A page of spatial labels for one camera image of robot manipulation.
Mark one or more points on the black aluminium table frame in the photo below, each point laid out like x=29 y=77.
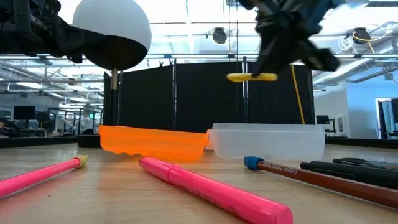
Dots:
x=37 y=142

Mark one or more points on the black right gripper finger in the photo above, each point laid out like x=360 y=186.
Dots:
x=273 y=53

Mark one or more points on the white globe lamp black stand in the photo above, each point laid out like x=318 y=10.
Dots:
x=112 y=25

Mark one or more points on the pink pencil yellow eraser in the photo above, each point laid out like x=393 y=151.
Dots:
x=40 y=175

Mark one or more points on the small black monitor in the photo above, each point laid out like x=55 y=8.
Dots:
x=322 y=119

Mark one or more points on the black pen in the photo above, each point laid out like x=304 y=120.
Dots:
x=367 y=163
x=357 y=174

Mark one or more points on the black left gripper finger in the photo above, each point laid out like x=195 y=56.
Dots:
x=84 y=43

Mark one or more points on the black partition screen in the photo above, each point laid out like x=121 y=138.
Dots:
x=202 y=93

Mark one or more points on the pink highlighter marker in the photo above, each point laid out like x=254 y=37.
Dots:
x=217 y=193

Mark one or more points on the clear plastic supply box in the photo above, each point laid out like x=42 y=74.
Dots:
x=267 y=143

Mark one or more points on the black round hanging device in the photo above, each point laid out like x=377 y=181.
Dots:
x=361 y=35
x=219 y=35

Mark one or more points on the yellow pen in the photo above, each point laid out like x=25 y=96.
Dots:
x=239 y=77

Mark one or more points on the brown coloured pencil blue cap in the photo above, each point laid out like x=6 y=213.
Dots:
x=326 y=182

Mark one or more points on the dark glass doorway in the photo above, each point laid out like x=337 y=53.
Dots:
x=387 y=118

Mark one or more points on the black computer monitor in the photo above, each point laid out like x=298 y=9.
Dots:
x=24 y=113

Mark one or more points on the orange perforated box lid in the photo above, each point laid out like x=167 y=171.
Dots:
x=155 y=143

